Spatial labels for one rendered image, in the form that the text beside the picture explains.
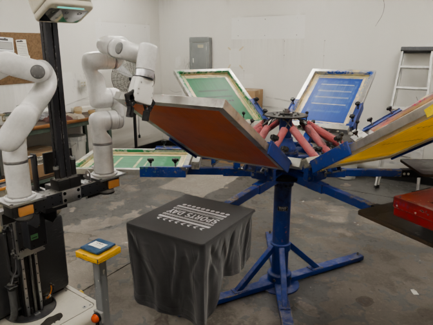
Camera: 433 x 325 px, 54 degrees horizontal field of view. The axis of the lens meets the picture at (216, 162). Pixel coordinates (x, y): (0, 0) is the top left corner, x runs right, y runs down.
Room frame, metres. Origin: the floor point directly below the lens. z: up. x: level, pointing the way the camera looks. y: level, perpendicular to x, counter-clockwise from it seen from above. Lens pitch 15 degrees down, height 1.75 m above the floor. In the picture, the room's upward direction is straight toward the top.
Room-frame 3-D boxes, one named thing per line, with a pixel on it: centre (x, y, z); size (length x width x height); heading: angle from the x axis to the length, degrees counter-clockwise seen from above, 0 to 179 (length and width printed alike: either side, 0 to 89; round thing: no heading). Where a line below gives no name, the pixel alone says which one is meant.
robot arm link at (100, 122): (2.05, 0.56, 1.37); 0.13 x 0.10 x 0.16; 131
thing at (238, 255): (1.85, -0.06, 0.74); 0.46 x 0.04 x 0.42; 148
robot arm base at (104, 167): (2.05, 0.57, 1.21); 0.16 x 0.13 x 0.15; 52
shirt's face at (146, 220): (1.95, 0.12, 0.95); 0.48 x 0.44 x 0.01; 148
